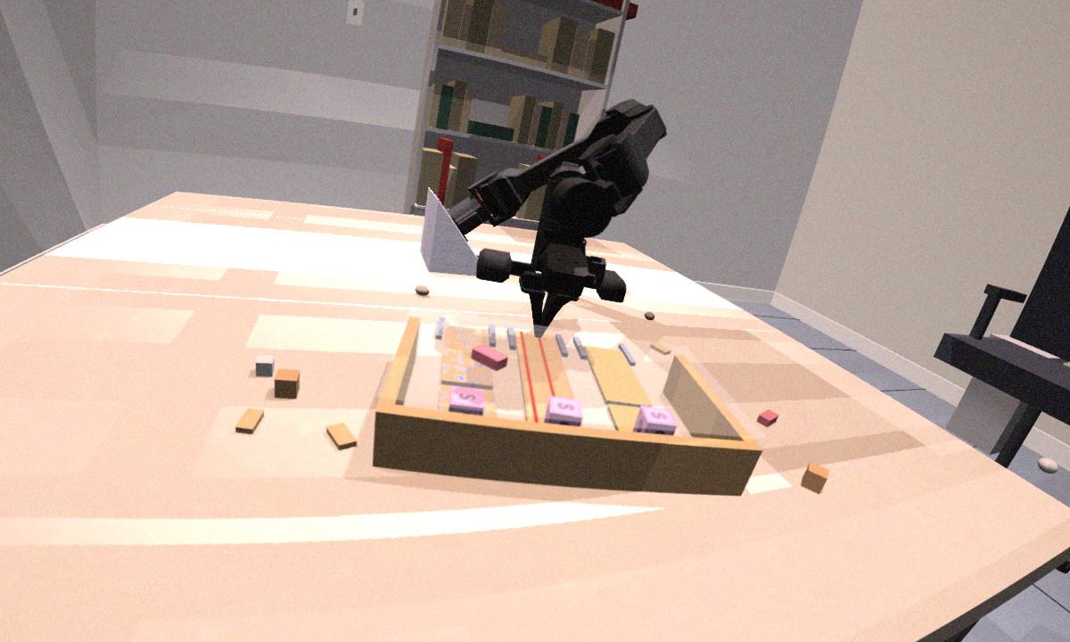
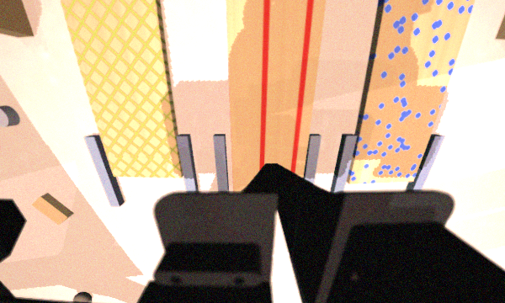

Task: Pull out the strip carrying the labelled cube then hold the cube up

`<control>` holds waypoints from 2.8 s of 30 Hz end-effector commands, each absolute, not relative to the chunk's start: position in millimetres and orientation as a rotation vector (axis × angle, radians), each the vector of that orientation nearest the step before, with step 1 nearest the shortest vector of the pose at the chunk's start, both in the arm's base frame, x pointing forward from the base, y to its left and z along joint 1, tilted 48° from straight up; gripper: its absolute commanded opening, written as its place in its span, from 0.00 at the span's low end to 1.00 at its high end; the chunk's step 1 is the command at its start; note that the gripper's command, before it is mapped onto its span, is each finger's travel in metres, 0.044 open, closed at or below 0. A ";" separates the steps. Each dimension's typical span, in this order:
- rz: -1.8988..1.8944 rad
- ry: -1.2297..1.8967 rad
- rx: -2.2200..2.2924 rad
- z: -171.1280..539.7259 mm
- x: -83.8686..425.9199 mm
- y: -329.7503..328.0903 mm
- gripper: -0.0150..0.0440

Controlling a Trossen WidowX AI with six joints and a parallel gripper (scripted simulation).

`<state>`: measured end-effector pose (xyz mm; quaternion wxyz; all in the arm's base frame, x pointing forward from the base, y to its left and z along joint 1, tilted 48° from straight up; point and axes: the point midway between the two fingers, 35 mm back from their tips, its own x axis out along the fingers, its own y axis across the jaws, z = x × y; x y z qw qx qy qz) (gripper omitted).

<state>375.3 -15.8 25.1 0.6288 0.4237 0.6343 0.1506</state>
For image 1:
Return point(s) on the orange cube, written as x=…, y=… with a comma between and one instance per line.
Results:
x=814, y=478
x=287, y=384

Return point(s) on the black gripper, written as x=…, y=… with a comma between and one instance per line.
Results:
x=497, y=266

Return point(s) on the brown open wooden tray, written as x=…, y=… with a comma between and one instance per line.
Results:
x=570, y=409

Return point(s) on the tan flat block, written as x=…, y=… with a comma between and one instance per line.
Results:
x=341, y=436

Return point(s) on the orange flat block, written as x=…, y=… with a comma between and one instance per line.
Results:
x=249, y=421

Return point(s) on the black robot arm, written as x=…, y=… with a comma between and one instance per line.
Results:
x=614, y=157

